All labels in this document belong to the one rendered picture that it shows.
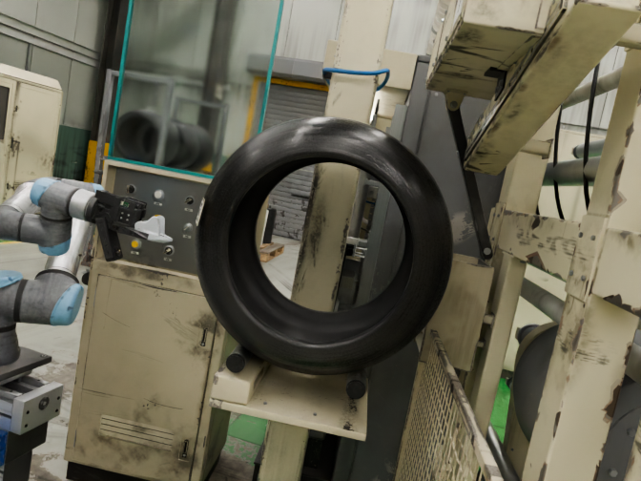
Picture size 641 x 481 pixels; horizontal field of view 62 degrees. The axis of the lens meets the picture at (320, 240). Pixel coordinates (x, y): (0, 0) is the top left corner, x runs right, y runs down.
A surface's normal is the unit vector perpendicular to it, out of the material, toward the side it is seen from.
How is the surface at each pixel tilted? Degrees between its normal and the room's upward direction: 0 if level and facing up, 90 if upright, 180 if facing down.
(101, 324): 90
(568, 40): 162
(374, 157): 80
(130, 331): 90
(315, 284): 90
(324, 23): 90
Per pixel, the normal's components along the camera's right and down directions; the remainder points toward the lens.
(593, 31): -0.21, 0.96
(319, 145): -0.09, -0.08
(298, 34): -0.27, 0.07
